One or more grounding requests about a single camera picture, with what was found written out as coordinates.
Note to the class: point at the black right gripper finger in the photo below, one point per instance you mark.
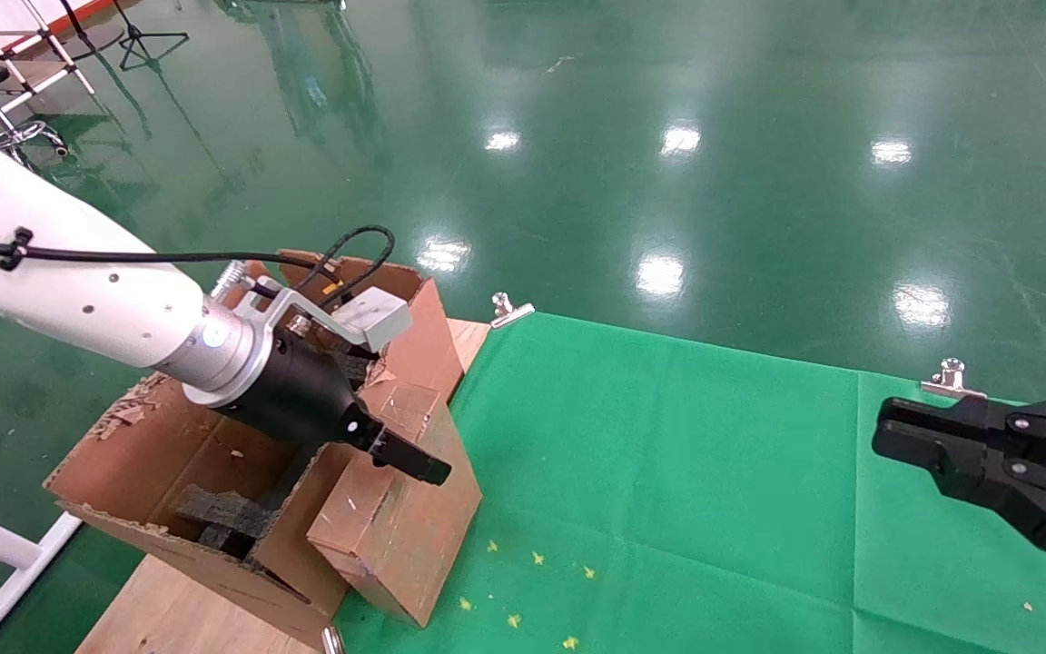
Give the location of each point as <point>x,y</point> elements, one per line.
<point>1031,495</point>
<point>986,425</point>

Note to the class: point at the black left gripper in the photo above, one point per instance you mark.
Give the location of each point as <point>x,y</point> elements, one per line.
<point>296,400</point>

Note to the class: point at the small brown cardboard box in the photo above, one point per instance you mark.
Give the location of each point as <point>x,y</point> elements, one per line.
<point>396,536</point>

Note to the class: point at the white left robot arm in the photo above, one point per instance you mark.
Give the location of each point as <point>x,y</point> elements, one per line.
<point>51,272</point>

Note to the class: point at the large open cardboard carton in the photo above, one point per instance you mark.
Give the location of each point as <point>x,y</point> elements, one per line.
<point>151,454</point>

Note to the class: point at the silver binder clip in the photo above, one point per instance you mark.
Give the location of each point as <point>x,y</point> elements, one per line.
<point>333,640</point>
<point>950,381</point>
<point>509,311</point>

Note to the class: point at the black foam block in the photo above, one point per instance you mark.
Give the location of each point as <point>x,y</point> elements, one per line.
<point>223,513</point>
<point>355,365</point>

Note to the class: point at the green tablecloth with yellow marks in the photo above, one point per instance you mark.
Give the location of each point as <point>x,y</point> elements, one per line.
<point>668,472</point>

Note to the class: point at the black tripod stand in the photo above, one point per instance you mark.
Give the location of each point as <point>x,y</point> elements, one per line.
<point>146,41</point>

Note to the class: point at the black round base stand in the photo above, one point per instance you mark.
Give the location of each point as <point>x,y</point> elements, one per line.
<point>92,41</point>

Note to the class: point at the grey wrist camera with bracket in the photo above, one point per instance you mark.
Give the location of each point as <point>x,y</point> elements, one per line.
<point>373,318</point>

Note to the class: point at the white tube rack frame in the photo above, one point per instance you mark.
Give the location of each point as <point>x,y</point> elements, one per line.
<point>33,38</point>

